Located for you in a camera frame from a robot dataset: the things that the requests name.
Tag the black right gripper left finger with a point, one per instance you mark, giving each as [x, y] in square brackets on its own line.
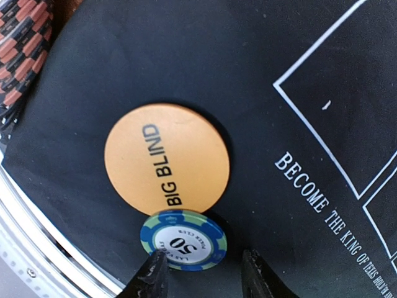
[151, 280]

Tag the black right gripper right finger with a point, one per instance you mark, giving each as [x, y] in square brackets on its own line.
[258, 280]

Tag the blue green fifty chip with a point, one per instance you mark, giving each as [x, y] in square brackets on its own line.
[190, 241]

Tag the orange big blind button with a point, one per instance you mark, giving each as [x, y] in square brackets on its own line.
[165, 156]

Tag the black poker table mat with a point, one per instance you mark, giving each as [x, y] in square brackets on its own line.
[303, 94]

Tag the fallen black orange chip row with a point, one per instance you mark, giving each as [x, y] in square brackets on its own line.
[26, 30]

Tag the aluminium frame rail front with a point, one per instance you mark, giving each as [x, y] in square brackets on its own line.
[41, 256]

